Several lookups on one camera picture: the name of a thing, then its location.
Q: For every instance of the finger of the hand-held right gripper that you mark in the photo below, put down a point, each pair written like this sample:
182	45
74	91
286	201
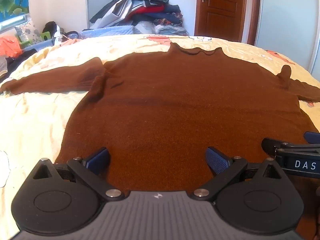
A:
271	146
312	137

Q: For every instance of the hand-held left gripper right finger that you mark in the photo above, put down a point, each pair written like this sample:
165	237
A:
216	160

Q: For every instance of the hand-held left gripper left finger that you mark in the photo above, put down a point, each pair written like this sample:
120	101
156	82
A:
98	158

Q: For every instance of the brown knit sweater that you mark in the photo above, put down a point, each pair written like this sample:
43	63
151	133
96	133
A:
175	105

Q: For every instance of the pile of clothes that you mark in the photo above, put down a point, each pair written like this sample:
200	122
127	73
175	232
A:
150	10

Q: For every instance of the yellow carrot print quilt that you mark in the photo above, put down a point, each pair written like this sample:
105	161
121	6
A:
37	120

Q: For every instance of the white flower decal wardrobe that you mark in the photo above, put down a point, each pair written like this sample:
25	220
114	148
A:
287	22

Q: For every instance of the dark blue bowl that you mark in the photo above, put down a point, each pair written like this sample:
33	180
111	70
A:
72	34

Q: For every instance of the blue quilted blanket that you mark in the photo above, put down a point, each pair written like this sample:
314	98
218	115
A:
110	31

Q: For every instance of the white crumpled plastic bag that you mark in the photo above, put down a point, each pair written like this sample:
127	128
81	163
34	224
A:
57	36

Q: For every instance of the green plastic stool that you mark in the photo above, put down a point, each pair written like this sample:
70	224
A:
46	35

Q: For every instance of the black bag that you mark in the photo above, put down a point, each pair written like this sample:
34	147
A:
51	27

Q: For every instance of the orange plastic bag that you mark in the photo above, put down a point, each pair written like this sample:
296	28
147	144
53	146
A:
10	46

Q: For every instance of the floral pillow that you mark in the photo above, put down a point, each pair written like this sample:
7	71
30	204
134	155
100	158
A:
28	31

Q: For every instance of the brown wooden door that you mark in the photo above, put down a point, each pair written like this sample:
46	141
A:
220	7

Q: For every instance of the grey framed panel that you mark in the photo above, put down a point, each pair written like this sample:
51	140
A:
100	7

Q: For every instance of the window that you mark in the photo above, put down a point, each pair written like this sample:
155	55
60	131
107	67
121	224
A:
12	22

